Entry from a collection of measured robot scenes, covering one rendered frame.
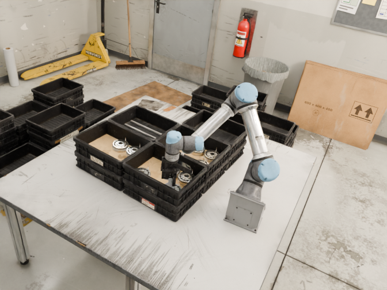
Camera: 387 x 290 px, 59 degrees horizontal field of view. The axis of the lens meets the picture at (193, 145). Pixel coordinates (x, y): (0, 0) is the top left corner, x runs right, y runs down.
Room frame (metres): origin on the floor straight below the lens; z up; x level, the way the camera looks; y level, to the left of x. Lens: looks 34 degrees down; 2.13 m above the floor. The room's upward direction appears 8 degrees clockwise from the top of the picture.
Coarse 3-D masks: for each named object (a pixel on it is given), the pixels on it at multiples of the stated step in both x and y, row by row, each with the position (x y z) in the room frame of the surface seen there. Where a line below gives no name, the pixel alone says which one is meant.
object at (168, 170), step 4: (164, 160) 1.45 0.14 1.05; (164, 164) 1.47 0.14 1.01; (168, 164) 1.46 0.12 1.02; (172, 164) 1.46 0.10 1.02; (164, 168) 1.46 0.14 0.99; (168, 168) 1.46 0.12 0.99; (172, 168) 1.47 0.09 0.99; (176, 168) 1.47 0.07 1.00; (164, 172) 1.44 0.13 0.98; (168, 172) 1.44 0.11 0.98; (172, 172) 1.44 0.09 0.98; (176, 172) 1.45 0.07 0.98; (164, 176) 1.45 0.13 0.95; (168, 176) 1.45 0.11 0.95; (172, 176) 1.44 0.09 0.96; (176, 176) 1.45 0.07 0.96
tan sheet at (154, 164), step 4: (148, 160) 1.73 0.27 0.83; (152, 160) 1.73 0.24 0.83; (156, 160) 1.74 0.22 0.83; (144, 164) 1.68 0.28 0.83; (148, 164) 1.68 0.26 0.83; (152, 164) 1.69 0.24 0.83; (156, 164) 1.70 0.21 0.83; (160, 164) 1.70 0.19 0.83; (152, 168) 1.65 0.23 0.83; (156, 168) 1.66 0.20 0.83; (160, 168) 1.66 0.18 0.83; (152, 172) 1.61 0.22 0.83; (156, 172) 1.62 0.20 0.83; (160, 172) 1.62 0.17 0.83; (180, 172) 1.65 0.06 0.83; (152, 176) 1.57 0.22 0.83; (156, 176) 1.58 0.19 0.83; (160, 176) 1.58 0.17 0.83; (160, 180) 1.55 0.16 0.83; (164, 180) 1.55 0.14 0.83; (176, 180) 1.57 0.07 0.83
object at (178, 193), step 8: (152, 144) 1.76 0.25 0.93; (160, 144) 1.77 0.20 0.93; (128, 160) 1.57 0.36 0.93; (192, 160) 1.65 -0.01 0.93; (128, 168) 1.51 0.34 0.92; (144, 176) 1.45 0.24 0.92; (200, 176) 1.53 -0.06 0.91; (160, 184) 1.40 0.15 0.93; (192, 184) 1.46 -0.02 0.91; (176, 192) 1.35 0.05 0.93
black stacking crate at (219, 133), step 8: (192, 120) 2.17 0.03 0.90; (200, 120) 2.28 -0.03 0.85; (224, 128) 2.21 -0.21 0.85; (232, 128) 2.18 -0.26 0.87; (240, 128) 2.16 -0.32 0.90; (216, 136) 2.12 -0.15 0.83; (224, 136) 2.13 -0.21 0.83; (232, 136) 2.15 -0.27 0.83; (240, 144) 2.05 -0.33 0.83; (232, 152) 1.92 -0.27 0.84
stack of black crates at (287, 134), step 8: (264, 112) 3.07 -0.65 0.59; (264, 120) 3.06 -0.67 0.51; (272, 120) 3.03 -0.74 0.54; (280, 120) 3.00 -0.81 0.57; (288, 120) 2.97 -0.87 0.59; (264, 128) 2.77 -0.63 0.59; (272, 128) 2.96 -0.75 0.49; (280, 128) 2.98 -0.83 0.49; (288, 128) 2.96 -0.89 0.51; (264, 136) 2.76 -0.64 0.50; (272, 136) 2.74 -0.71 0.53; (280, 136) 2.71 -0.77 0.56; (288, 136) 2.70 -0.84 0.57; (288, 144) 2.89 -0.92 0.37
